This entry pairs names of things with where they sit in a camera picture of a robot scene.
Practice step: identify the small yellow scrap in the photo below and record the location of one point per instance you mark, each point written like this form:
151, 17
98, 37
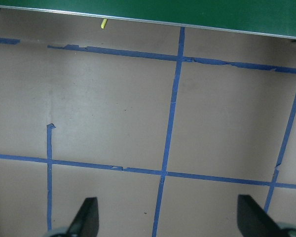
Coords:
103, 23

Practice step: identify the green conveyor belt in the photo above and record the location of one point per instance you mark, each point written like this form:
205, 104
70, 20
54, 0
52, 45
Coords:
162, 10

